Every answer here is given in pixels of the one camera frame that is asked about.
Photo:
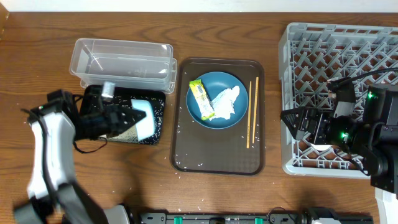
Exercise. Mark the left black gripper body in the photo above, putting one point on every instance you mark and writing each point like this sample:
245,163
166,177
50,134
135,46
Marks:
94,126

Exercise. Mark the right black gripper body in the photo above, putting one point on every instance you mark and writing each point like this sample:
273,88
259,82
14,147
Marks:
321,134

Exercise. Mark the pile of rice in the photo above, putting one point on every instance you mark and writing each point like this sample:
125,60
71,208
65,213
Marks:
129,136

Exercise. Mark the light blue white bowl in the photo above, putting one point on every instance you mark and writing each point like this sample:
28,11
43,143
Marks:
146,127

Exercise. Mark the white tissue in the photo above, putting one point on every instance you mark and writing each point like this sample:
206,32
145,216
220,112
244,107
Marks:
223,104

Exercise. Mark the yellow green snack wrapper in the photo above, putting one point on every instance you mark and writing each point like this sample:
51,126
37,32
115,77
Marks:
202,99

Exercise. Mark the dark blue plate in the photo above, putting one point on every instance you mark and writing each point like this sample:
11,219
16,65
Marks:
214,83

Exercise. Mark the white cup green inside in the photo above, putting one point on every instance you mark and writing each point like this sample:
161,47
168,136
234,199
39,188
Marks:
320,147

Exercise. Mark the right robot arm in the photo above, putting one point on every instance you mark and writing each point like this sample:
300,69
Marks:
374,138

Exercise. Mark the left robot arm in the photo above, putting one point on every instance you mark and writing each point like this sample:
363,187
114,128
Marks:
57,126

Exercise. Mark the grey dishwasher rack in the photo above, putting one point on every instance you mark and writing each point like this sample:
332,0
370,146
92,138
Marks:
309,55

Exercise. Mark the black plastic tray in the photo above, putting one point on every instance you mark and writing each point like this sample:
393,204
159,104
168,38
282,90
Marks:
123,97

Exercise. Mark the left wooden chopstick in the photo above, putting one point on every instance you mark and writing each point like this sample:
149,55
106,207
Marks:
249,116

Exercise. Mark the wooden chopstick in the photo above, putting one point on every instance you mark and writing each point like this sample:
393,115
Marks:
255,110
249,116

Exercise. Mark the right wooden chopstick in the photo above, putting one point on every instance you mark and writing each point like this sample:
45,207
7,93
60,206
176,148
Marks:
255,110

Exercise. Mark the clear plastic bin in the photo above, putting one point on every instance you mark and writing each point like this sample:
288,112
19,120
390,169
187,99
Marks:
127,64

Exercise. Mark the brown serving tray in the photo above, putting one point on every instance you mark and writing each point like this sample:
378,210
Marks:
195,148

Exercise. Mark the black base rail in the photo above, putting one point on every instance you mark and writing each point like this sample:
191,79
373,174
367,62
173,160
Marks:
312,215

